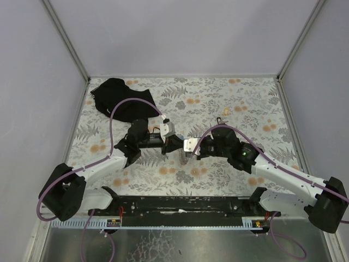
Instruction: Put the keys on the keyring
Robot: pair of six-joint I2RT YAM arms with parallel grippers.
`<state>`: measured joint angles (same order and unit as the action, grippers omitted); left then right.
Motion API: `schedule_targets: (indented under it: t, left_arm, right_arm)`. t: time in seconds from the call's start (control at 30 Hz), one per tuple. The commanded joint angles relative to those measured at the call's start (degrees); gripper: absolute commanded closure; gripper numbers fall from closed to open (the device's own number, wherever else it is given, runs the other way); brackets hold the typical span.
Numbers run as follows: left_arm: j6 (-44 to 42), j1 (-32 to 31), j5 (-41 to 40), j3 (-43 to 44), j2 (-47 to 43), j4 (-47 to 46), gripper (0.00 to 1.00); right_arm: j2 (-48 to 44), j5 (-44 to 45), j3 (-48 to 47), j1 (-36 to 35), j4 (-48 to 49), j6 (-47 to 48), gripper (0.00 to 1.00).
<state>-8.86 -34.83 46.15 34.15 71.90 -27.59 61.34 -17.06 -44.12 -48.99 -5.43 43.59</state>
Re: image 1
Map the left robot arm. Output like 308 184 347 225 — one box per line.
38 118 184 221

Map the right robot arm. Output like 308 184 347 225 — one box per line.
185 124 348 233

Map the floral table mat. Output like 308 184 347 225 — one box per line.
67 78 299 196

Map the black cloth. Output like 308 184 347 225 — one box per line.
91 78 160 123

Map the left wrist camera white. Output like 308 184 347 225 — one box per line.
160 118 175 138

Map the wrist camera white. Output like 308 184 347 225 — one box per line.
160 118 175 138
183 138 200 156

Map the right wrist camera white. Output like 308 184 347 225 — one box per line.
183 138 200 156

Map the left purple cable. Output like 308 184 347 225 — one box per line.
37 98 169 262

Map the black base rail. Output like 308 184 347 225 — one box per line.
89 196 273 228

